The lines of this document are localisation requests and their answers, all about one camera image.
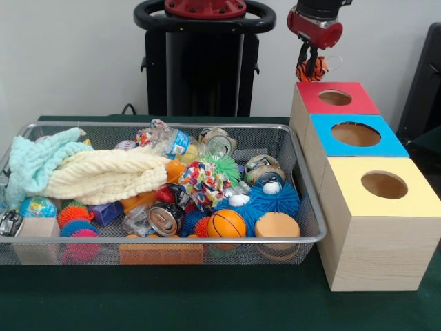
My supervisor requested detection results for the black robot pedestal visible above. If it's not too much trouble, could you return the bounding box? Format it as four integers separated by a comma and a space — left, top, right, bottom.
133, 0, 277, 117

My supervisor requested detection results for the black chair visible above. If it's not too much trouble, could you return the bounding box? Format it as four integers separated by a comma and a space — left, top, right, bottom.
396, 22, 441, 139

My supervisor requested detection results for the orange toy basketball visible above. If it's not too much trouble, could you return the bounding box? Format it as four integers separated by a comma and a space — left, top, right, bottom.
206, 209, 247, 239

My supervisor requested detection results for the tan round foam disc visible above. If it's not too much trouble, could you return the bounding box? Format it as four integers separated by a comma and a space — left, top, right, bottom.
254, 212, 301, 238

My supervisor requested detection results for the dark green table cloth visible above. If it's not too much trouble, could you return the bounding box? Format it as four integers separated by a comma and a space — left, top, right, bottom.
0, 115, 441, 331
411, 134, 441, 163

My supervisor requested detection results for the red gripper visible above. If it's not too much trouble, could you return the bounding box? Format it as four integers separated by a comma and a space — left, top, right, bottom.
287, 6, 344, 83

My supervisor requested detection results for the wooden box with three holes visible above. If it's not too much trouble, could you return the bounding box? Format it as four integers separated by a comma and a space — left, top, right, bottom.
288, 81, 441, 292

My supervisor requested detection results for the cream waffle cloth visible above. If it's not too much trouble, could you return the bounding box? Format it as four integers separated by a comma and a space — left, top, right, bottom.
43, 148, 173, 205

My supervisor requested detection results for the colourful knotted rope toy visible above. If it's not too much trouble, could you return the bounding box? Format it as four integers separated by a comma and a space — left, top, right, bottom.
134, 127, 232, 212

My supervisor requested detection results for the crushed drink can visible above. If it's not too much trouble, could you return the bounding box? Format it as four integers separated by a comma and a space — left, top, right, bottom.
198, 126, 238, 157

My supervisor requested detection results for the black and red drink can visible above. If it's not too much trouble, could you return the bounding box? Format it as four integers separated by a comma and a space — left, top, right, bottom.
147, 184, 191, 238

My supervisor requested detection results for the crushed clear water bottle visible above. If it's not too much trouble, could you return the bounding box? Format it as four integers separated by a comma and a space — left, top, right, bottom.
150, 119, 201, 159

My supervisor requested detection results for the orange plastic building block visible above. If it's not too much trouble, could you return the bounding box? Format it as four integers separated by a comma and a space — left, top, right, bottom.
119, 234, 205, 265

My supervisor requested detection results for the mint green waffle cloth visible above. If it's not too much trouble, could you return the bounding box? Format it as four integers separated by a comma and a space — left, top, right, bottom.
5, 127, 94, 210

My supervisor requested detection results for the shallow clear mesh bin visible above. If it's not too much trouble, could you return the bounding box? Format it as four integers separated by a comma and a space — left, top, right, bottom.
0, 122, 327, 266

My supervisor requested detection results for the green spiky ball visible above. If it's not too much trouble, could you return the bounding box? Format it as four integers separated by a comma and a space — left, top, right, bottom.
203, 154, 242, 189

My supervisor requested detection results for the blue fuzzy monster toy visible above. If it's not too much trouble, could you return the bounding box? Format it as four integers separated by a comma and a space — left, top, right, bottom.
214, 182, 300, 238

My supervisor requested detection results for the small globe ball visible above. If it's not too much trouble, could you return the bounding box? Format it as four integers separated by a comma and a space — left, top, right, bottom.
19, 196, 58, 219

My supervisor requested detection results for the orange striped tiger plush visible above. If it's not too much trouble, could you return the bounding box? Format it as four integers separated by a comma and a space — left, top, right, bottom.
296, 55, 345, 83

